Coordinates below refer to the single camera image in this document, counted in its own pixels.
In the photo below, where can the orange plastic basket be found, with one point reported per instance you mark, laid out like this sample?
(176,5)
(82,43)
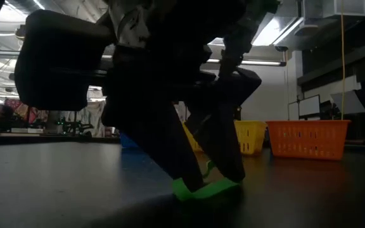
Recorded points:
(309,139)

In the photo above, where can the white ceiling box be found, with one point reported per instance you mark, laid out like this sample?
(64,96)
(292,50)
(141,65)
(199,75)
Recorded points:
(344,8)

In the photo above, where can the yellow plastic basket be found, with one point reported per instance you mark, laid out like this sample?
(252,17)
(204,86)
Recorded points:
(252,136)

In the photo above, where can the white board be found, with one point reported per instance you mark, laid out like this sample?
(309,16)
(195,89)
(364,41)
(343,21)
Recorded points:
(309,106)
(293,111)

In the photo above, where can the green rubber band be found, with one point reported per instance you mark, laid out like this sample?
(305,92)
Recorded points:
(214,190)

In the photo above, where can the black background robot arm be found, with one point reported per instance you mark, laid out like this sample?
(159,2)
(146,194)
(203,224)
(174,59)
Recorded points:
(74,126)

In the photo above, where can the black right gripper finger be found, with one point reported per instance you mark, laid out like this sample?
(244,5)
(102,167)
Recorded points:
(220,142)
(163,149)

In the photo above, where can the black monitor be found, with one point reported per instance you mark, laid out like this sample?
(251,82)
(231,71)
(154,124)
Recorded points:
(238,113)

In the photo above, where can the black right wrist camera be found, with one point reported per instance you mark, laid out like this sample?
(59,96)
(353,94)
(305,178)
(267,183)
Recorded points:
(59,63)

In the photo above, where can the grey cloth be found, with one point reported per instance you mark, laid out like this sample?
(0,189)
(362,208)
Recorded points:
(90,115)

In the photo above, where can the blue plastic basket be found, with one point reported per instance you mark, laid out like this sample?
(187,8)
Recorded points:
(126,141)

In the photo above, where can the colourful patterned quilt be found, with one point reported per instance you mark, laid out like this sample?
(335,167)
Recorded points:
(21,109)

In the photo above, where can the grey panel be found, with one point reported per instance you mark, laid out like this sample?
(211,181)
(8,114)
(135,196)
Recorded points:
(347,101)

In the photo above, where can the person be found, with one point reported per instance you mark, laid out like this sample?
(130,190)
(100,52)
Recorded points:
(2,115)

